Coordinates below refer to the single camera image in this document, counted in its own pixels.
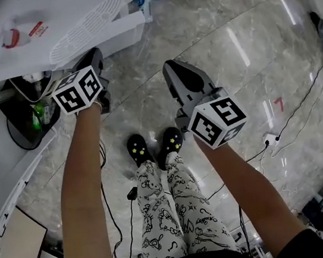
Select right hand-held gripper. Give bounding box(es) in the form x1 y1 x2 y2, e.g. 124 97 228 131
161 50 250 154

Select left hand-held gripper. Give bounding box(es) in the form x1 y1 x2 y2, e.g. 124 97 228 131
46 46 114 121

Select white water dispenser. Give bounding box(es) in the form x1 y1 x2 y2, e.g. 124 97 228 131
0 0 155 104

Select person's left forearm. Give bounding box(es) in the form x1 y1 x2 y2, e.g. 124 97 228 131
41 101 125 258

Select person's right forearm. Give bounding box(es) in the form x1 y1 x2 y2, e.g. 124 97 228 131
195 126 313 258

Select white vanity cabinet with drawers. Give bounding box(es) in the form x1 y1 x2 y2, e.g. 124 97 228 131
0 90 76 258

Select crumpled white tissue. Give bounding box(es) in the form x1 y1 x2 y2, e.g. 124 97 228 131
22 71 46 86

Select person's right black shoe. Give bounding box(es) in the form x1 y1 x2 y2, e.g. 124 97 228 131
153 125 188 172

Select person's black shoe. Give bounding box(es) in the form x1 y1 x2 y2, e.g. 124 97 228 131
153 125 188 172
124 131 156 169

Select white spray bottle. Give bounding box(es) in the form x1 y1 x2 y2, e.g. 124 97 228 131
135 0 155 25

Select green bottle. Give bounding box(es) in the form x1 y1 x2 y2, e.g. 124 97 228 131
29 102 49 134

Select person's left black shoe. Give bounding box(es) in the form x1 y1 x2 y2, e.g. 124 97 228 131
124 131 156 169

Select red floor tape mark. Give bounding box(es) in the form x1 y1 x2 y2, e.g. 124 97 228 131
272 96 286 115

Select black round waste bin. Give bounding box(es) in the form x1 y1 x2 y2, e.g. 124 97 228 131
3 95 63 154

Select white power strip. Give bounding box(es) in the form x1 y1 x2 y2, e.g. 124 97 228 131
263 131 282 148

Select black power adapter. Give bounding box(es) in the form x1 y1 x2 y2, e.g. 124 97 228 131
125 186 140 202

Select person's white patterned trousers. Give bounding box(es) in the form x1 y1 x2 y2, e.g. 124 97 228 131
127 148 240 258

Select white cable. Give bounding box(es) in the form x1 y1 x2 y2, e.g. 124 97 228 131
253 137 287 185

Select black power cable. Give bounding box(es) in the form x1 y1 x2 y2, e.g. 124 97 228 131
264 51 323 143

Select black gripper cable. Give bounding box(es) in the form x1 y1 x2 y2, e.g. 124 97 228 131
93 139 128 258
236 203 253 254

